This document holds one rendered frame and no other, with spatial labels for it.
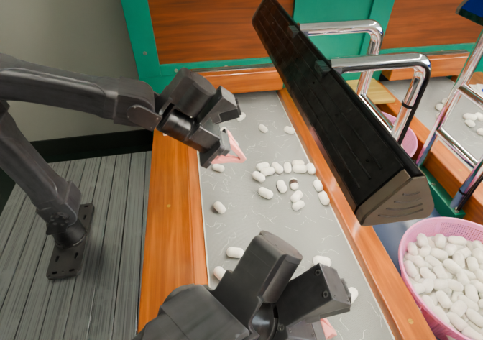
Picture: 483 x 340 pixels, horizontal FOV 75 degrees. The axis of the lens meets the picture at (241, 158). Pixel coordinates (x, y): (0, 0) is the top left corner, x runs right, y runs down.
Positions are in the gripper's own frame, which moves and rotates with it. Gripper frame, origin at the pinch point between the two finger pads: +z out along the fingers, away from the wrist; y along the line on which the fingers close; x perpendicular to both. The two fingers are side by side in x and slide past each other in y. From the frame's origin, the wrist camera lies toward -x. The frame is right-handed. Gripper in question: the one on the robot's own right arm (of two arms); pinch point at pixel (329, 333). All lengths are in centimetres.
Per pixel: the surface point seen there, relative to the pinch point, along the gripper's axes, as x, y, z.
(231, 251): 12.1, 19.3, -5.5
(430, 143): -27, 40, 33
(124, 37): 41, 155, -31
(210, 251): 16.3, 21.2, -7.4
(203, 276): 16.9, 15.5, -9.1
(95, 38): 49, 155, -42
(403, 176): -23.7, 3.2, -16.7
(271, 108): 0, 72, 11
